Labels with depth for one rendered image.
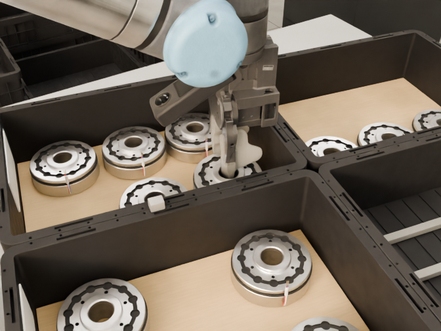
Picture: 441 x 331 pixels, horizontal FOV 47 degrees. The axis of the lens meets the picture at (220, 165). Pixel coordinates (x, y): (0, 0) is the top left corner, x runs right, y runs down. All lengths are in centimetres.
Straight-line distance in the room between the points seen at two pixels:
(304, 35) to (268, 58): 89
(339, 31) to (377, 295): 110
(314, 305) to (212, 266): 14
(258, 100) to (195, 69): 25
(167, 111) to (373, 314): 35
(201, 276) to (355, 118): 45
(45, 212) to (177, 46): 44
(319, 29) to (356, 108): 64
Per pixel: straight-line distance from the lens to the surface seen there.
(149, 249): 66
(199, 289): 67
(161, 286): 68
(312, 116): 97
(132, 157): 82
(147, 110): 89
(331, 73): 102
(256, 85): 69
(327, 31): 160
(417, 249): 76
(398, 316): 60
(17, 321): 56
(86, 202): 80
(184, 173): 83
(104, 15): 43
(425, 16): 251
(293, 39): 154
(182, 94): 67
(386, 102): 104
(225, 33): 44
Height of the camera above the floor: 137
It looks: 40 degrees down
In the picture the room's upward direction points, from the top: straight up
